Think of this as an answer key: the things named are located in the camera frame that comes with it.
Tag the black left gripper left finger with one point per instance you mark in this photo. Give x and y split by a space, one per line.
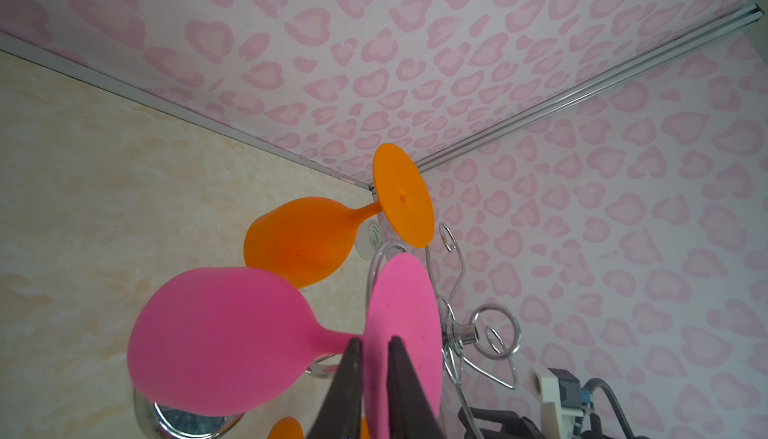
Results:
340 413

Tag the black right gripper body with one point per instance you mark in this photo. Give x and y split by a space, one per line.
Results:
508 424

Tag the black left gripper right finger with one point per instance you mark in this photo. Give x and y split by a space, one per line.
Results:
409 413

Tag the orange plastic wine glass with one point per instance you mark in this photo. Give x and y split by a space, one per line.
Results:
306 240
290 428

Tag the magenta plastic wine glass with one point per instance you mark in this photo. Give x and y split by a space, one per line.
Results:
223 341

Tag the chrome wire wine glass rack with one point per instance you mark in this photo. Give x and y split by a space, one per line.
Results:
158 421

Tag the aluminium corner frame post right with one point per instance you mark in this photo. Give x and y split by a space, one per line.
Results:
661 54

